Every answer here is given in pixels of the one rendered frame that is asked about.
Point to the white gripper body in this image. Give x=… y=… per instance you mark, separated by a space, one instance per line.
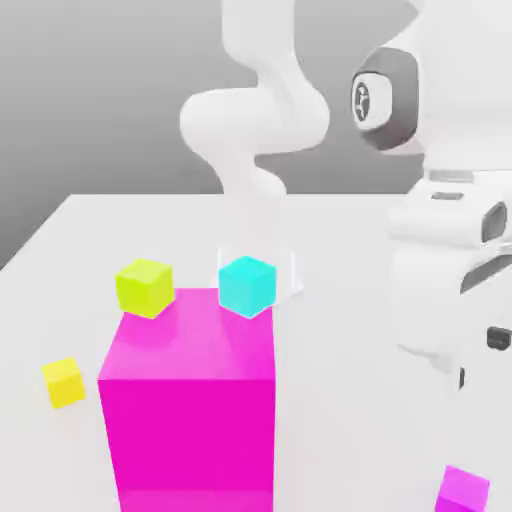
x=430 y=304

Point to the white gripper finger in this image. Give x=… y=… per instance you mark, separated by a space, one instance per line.
x=450 y=380

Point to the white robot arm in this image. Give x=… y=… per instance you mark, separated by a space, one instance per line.
x=256 y=120

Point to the small magenta cube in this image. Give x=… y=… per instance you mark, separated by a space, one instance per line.
x=462 y=492

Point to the small cyan cube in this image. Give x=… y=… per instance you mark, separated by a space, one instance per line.
x=248 y=286

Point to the small lime cube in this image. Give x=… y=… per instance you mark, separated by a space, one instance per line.
x=144 y=288

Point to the small yellow cube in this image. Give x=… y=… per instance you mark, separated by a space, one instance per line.
x=64 y=384

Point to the large magenta box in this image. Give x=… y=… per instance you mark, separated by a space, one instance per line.
x=188 y=420

